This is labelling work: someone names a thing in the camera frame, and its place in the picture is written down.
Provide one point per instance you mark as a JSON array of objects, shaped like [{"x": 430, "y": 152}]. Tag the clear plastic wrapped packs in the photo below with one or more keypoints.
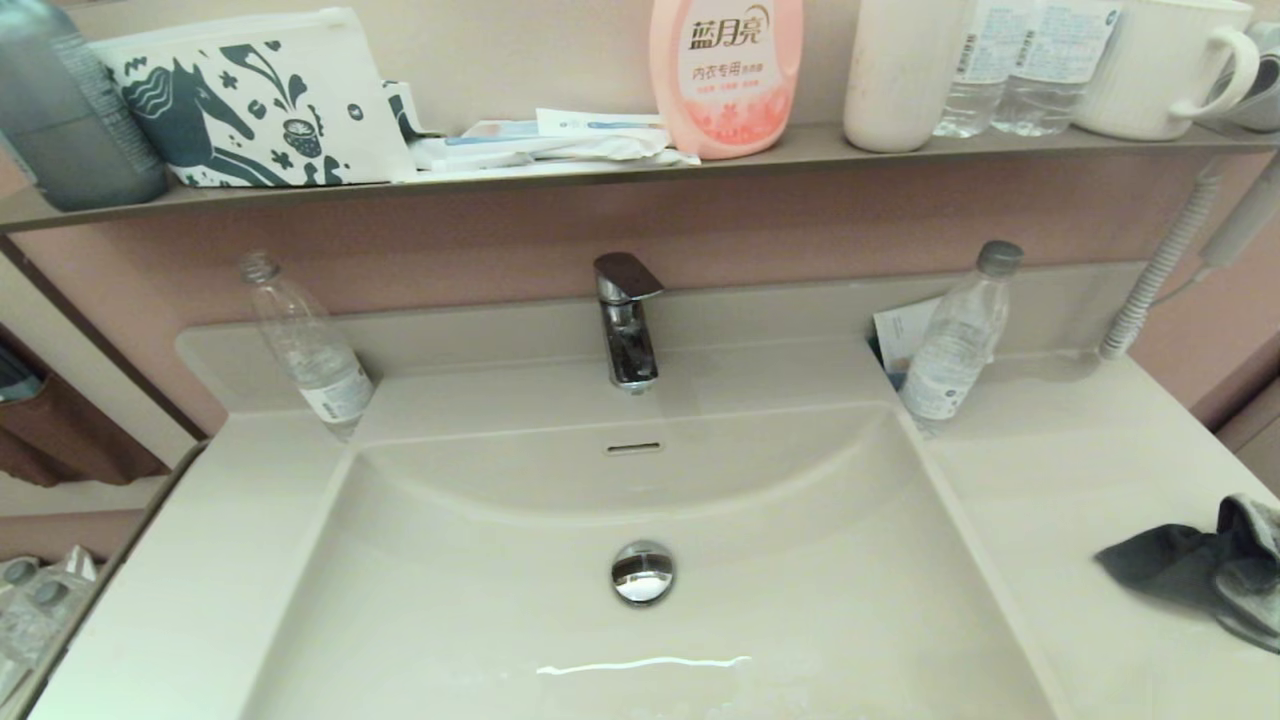
[{"x": 40, "y": 610}]

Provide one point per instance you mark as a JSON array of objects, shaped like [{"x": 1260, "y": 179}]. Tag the chrome drain stopper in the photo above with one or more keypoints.
[{"x": 642, "y": 572}]

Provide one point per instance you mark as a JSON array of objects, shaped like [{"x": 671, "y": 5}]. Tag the clear labelled water bottle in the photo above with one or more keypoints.
[
  {"x": 1050, "y": 80},
  {"x": 968, "y": 100}
]

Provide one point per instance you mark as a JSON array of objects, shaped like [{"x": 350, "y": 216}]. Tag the pink detergent bottle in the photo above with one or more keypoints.
[{"x": 725, "y": 90}]

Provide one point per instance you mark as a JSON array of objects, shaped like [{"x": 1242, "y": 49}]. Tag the cream tumbler cup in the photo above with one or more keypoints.
[{"x": 900, "y": 80}]

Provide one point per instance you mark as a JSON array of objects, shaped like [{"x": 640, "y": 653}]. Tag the grey microfibre cleaning cloth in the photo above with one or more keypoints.
[{"x": 1160, "y": 560}]

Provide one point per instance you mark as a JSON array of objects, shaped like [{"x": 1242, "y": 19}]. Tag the white blue-striped packet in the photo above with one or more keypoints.
[{"x": 600, "y": 124}]

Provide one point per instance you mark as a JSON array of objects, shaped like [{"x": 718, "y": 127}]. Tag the clear bottle with grey cap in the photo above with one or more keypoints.
[{"x": 950, "y": 350}]

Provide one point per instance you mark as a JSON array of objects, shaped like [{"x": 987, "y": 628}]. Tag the white ribbed mug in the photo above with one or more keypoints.
[{"x": 1150, "y": 70}]

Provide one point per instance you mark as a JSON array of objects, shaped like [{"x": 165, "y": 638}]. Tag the cream sink basin countertop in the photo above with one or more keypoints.
[{"x": 450, "y": 600}]

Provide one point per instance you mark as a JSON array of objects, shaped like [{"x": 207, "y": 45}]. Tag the grey hair dryer head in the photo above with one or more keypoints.
[{"x": 1264, "y": 90}]

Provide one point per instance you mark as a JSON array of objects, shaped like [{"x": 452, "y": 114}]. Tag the chrome faucet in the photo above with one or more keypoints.
[{"x": 630, "y": 350}]

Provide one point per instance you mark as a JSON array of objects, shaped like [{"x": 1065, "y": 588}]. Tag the grey plastic bottle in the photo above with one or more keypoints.
[{"x": 70, "y": 120}]

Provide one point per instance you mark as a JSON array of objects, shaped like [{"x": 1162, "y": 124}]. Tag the clear uncapped plastic bottle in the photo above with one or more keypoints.
[{"x": 320, "y": 375}]

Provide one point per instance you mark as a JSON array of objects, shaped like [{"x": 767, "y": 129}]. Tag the white paper card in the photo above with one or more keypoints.
[{"x": 900, "y": 330}]

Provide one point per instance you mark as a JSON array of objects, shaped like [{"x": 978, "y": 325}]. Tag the brown wall shelf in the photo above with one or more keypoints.
[{"x": 600, "y": 180}]

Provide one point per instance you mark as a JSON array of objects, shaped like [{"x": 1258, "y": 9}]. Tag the white sachet packet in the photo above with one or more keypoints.
[{"x": 560, "y": 155}]

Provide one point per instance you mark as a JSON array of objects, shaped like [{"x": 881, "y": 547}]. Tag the white pouch with horse print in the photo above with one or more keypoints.
[{"x": 250, "y": 100}]

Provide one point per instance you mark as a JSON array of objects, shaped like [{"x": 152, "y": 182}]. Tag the brown hanging cloth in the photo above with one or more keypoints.
[{"x": 70, "y": 440}]

